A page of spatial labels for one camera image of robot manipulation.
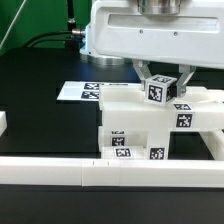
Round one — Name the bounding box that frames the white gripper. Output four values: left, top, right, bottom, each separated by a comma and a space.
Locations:
88, 0, 224, 98

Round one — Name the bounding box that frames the white chair back frame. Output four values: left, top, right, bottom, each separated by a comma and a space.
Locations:
99, 85, 224, 132

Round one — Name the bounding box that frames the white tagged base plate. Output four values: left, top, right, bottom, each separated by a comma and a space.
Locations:
57, 81, 102, 101

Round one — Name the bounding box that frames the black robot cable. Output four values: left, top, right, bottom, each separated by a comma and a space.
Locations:
25, 29, 86, 48

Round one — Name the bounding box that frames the white U-shaped fence frame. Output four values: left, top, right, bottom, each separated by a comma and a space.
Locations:
0, 111, 224, 187

